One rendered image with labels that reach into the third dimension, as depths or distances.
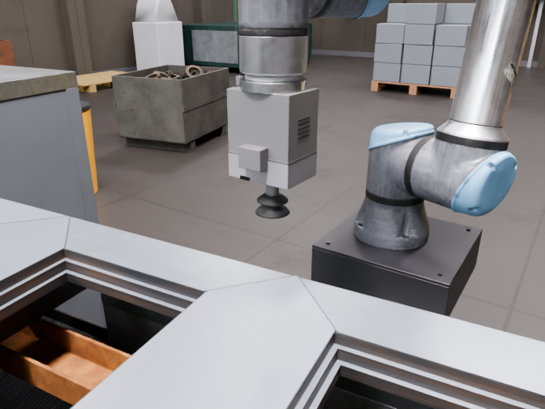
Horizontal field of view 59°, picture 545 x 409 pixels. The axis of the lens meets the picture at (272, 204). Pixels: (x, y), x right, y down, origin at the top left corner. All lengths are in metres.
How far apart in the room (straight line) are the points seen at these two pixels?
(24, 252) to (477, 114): 0.74
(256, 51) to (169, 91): 3.68
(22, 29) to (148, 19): 2.09
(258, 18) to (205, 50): 9.30
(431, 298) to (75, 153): 0.98
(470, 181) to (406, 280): 0.21
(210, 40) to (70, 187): 8.43
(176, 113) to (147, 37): 5.14
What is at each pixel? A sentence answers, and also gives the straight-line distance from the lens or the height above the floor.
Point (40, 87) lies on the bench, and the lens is 1.32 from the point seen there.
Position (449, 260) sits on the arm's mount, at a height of 0.77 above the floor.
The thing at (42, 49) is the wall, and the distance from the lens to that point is 8.69.
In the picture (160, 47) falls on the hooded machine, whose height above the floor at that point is 0.50.
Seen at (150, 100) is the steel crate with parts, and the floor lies 0.45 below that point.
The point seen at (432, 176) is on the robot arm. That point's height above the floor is 0.94.
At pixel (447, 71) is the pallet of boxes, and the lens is 7.25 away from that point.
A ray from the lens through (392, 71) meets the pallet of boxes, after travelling 7.47.
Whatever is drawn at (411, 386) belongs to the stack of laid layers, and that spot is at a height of 0.83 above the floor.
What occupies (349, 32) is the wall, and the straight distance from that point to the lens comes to 12.75.
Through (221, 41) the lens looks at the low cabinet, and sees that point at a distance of 9.53.
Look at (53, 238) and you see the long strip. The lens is 0.85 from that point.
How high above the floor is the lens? 1.21
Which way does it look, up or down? 23 degrees down
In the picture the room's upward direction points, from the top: straight up
